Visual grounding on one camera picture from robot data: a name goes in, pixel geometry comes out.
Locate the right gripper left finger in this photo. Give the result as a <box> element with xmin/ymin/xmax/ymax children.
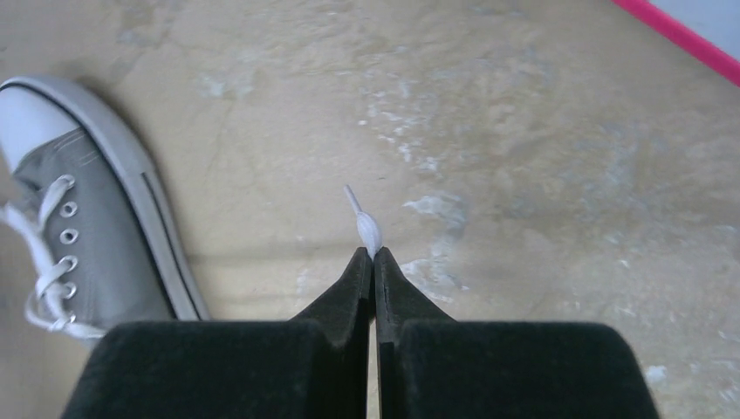
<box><xmin>63</xmin><ymin>248</ymin><xmax>373</xmax><ymax>418</ymax></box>

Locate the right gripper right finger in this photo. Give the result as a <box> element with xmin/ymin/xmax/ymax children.
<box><xmin>374</xmin><ymin>249</ymin><xmax>659</xmax><ymax>418</ymax></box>

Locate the grey canvas sneaker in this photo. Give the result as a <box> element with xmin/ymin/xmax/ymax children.
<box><xmin>1</xmin><ymin>76</ymin><xmax>210</xmax><ymax>335</ymax></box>

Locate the white shoelace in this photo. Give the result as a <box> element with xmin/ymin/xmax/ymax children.
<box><xmin>1</xmin><ymin>174</ymin><xmax>106</xmax><ymax>341</ymax></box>

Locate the pink framed whiteboard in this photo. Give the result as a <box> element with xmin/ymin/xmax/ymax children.
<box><xmin>613</xmin><ymin>0</ymin><xmax>739</xmax><ymax>86</ymax></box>

